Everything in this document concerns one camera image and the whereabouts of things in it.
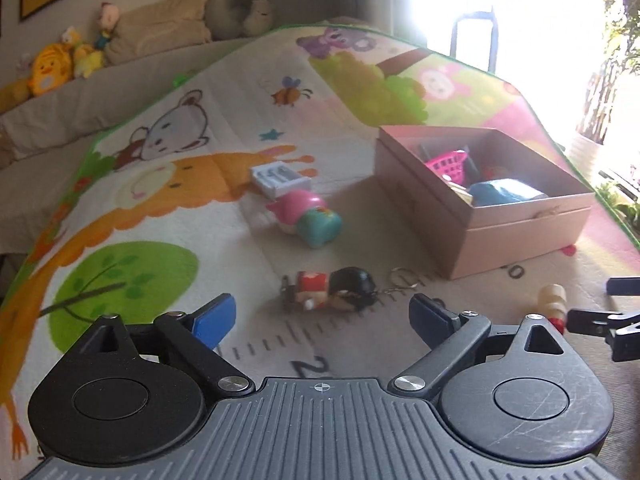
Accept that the pink plastic toy basket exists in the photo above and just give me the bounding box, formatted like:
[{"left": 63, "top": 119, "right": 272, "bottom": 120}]
[{"left": 425, "top": 150, "right": 468, "bottom": 185}]

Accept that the white USB battery charger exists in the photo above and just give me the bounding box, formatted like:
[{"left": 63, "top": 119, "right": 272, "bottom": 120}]
[{"left": 250, "top": 162, "right": 311, "bottom": 200}]

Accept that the wooden doll keychain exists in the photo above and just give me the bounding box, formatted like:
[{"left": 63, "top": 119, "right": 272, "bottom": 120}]
[{"left": 280, "top": 266, "right": 420, "bottom": 312}]

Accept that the grey sofa bed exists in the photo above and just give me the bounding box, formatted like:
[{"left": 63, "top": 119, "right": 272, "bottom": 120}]
[{"left": 0, "top": 34, "right": 252, "bottom": 256}]

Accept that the yellow duck plush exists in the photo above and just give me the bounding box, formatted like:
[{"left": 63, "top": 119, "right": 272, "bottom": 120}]
[{"left": 0, "top": 44, "right": 73, "bottom": 114}]

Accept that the pink cardboard box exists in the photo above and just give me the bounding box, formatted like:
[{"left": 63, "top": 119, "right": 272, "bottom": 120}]
[{"left": 374, "top": 126, "right": 594, "bottom": 280}]

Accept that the blue sponge block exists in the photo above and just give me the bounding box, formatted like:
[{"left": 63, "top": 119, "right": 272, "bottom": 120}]
[{"left": 468, "top": 178, "right": 547, "bottom": 207}]

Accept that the pink green squishy figure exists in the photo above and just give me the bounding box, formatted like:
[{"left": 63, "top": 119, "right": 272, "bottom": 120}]
[{"left": 266, "top": 190, "right": 343, "bottom": 248}]

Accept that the beige peg doll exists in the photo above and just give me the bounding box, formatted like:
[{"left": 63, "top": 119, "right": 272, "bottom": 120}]
[{"left": 535, "top": 284, "right": 567, "bottom": 334}]

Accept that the grey neck pillow plush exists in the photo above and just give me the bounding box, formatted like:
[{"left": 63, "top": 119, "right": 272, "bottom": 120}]
[{"left": 204, "top": 0, "right": 276, "bottom": 40}]

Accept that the colourful cartoon play mat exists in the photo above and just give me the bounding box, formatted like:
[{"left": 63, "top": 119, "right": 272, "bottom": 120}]
[{"left": 1, "top": 26, "right": 639, "bottom": 479}]

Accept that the beige pillow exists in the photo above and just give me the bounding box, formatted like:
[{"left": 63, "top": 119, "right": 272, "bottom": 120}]
[{"left": 105, "top": 0, "right": 212, "bottom": 65}]

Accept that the small doll plush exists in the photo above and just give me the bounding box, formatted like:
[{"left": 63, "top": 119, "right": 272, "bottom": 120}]
[{"left": 94, "top": 2, "right": 120, "bottom": 50}]

